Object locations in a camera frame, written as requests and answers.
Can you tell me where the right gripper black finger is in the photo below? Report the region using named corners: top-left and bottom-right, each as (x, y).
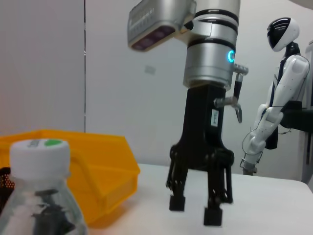
top-left (203, 168), bottom-right (233, 226)
top-left (166, 161), bottom-right (189, 212)

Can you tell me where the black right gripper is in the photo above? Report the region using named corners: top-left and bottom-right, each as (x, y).
top-left (168, 86), bottom-right (233, 172)

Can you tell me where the clear green-label water bottle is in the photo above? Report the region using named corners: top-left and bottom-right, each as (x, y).
top-left (0, 138), bottom-right (89, 235)

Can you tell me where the black mesh pen holder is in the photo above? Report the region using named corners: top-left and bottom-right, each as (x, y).
top-left (0, 166), bottom-right (16, 216)

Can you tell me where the yellow plastic bin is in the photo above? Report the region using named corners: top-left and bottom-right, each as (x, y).
top-left (0, 129), bottom-right (141, 230)

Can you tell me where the black stand behind humanoid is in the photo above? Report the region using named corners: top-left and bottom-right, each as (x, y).
top-left (281, 101), bottom-right (313, 133)

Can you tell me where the white humanoid robot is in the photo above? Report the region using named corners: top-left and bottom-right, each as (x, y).
top-left (241, 17), bottom-right (310, 176)

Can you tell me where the right gripper cable with connectors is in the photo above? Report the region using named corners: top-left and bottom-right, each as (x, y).
top-left (213, 63), bottom-right (249, 124)

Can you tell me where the right wrist camera housing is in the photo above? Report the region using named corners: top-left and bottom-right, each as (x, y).
top-left (127, 0), bottom-right (198, 52)

